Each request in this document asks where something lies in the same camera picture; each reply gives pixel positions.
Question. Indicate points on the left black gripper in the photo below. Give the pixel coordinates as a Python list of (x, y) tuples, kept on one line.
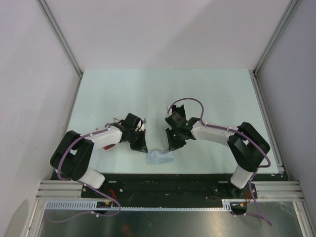
[(141, 145)]

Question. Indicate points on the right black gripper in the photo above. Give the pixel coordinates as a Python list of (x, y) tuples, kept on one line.
[(173, 144)]

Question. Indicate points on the blue cleaning cloth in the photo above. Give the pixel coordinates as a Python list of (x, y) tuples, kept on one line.
[(155, 157)]

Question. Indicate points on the white geometric glasses case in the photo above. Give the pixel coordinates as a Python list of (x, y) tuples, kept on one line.
[(180, 110)]

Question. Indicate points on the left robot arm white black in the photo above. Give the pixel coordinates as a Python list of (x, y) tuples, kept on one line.
[(72, 157)]

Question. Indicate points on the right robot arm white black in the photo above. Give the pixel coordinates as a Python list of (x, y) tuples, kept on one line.
[(248, 147)]

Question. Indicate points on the red sunglasses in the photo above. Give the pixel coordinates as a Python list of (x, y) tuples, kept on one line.
[(111, 145)]

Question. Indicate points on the aluminium front crossbar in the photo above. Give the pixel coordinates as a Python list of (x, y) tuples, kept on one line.
[(266, 190)]

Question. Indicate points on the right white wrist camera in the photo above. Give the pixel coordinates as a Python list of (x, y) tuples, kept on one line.
[(169, 109)]

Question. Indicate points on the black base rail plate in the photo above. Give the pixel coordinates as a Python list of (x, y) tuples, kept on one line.
[(174, 191)]

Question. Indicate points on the right aluminium frame post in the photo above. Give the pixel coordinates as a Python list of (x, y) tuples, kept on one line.
[(282, 24)]

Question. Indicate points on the aluminium frame post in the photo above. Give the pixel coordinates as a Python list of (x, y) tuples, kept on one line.
[(282, 24), (45, 8)]

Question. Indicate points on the left aluminium frame post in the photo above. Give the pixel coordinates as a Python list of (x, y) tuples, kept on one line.
[(45, 8)]

